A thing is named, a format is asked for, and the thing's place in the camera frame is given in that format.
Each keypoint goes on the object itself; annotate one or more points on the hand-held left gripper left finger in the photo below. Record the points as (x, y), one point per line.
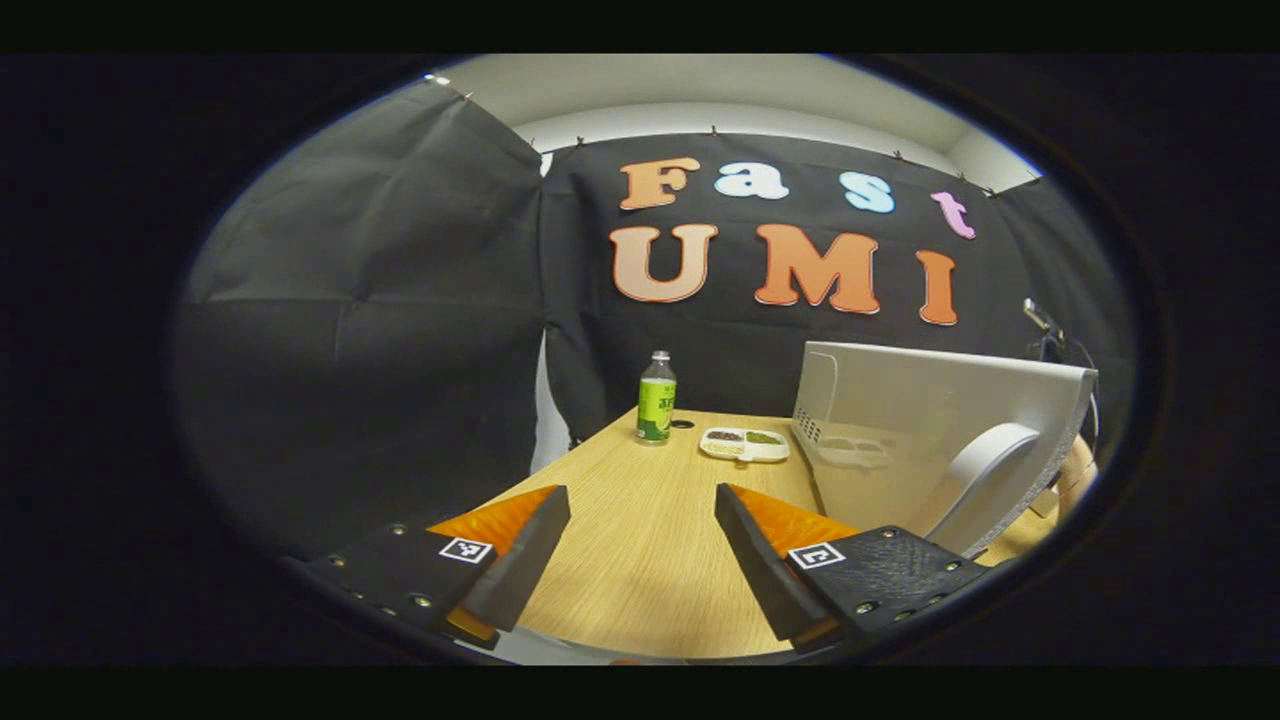
(525, 560)

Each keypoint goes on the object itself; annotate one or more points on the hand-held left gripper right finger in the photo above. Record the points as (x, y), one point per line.
(755, 565)

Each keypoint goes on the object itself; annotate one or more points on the white microwave oven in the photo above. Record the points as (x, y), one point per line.
(900, 400)

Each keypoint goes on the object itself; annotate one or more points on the divided white food plate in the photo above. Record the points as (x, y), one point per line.
(745, 445)

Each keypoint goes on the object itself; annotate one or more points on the green drink bottle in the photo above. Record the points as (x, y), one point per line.
(656, 405)

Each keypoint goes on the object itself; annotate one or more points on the black backdrop cloth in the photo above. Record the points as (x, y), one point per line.
(380, 330)

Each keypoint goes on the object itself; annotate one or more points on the row of black cloth clips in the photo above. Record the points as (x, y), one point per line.
(715, 130)

